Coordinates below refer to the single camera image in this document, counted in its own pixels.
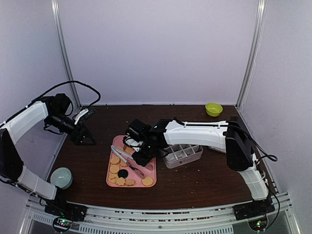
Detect pink plastic tray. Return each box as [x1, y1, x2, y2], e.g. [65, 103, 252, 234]
[106, 135, 156, 188]

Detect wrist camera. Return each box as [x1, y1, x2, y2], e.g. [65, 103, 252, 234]
[123, 119, 151, 147]
[73, 108, 96, 125]

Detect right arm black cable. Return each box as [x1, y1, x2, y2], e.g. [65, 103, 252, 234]
[234, 124, 278, 162]

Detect flower shaped tan cookie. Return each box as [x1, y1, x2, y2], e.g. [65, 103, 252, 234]
[125, 179, 136, 186]

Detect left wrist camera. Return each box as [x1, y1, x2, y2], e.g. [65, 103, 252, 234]
[73, 108, 96, 125]

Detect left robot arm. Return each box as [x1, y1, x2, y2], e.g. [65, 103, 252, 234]
[0, 93, 96, 216]

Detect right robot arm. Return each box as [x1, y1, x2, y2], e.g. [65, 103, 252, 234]
[126, 117, 269, 215]

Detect black sandwich cookie lower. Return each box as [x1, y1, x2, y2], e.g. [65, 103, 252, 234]
[117, 169, 129, 178]

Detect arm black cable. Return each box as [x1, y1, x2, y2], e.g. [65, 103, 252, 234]
[26, 80, 101, 110]
[234, 124, 278, 162]

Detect left frame post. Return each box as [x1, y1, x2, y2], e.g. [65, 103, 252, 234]
[51, 0, 81, 108]

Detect right frame post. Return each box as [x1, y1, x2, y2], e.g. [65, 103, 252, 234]
[236, 0, 267, 110]

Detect frame post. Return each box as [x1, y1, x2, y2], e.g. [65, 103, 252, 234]
[236, 0, 267, 110]
[51, 0, 81, 108]

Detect white divided cookie tin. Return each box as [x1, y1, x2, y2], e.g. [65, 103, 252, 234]
[159, 144, 203, 169]

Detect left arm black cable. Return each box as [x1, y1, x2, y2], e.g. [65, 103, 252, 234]
[26, 80, 101, 110]

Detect round tan cookie bottom right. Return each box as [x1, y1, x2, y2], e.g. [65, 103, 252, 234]
[142, 176, 154, 186]

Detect green plastic bowl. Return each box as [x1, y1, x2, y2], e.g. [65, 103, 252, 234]
[205, 102, 223, 117]

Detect metal serving tongs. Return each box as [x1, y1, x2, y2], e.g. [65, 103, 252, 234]
[111, 145, 146, 179]

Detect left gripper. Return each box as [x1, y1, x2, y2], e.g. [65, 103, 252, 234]
[46, 112, 96, 145]

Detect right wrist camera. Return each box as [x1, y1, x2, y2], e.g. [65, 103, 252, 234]
[123, 119, 151, 147]

